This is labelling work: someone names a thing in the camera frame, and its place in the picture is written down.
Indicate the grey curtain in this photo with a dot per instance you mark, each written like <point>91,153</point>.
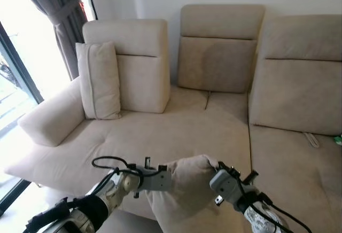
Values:
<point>61,14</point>

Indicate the beige fabric sofa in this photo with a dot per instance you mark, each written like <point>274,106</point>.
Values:
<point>176,131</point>

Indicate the tall beige sofa back cushion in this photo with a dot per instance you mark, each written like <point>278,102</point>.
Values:
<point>219,51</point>

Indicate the green and white cloth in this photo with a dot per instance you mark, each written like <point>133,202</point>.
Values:
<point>339,140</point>

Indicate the narrow beige sofa back cushion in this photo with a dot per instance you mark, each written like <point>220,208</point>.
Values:
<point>141,67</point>

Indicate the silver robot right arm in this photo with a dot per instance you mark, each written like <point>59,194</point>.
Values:
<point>262,219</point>

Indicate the dark window frame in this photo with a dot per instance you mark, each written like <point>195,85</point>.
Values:
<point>16,64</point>

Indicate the plain beige pillow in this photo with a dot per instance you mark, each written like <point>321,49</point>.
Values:
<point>184,190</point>

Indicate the red object at window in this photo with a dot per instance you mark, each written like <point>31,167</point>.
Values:
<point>83,9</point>

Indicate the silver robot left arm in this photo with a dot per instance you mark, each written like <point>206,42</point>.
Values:
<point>93,209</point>

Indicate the beige sofa armrest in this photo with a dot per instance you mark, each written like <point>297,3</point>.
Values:
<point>51,116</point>

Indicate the wide beige sofa back cushion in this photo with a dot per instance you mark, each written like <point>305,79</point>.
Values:
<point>299,83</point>

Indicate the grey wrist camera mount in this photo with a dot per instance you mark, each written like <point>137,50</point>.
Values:
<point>227,185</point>
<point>157,180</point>

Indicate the beige piped throw pillow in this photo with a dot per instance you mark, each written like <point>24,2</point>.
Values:
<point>99,80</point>

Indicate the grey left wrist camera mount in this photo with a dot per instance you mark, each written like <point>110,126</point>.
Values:
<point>157,180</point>

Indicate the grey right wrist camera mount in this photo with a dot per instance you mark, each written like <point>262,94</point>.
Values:
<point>227,185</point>

